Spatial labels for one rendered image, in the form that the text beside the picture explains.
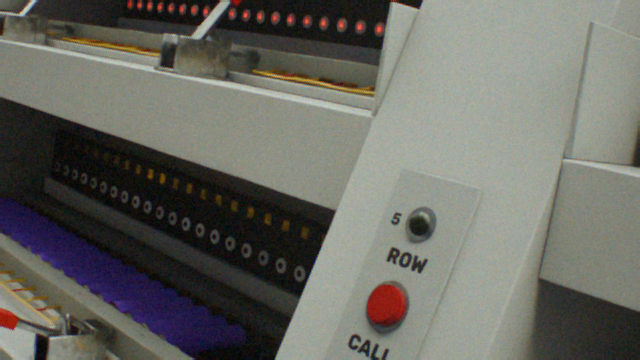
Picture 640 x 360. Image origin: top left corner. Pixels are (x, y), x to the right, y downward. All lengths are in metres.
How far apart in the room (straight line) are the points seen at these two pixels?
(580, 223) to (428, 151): 0.07
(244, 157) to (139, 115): 0.11
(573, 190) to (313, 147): 0.14
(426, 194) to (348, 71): 0.17
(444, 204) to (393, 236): 0.02
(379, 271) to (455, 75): 0.09
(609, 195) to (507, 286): 0.05
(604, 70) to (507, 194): 0.06
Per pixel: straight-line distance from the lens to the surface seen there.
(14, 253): 0.67
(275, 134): 0.41
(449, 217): 0.32
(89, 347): 0.52
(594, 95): 0.32
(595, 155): 0.32
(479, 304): 0.31
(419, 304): 0.32
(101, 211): 0.82
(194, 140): 0.46
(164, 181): 0.73
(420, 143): 0.34
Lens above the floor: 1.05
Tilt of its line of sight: 6 degrees up
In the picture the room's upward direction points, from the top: 23 degrees clockwise
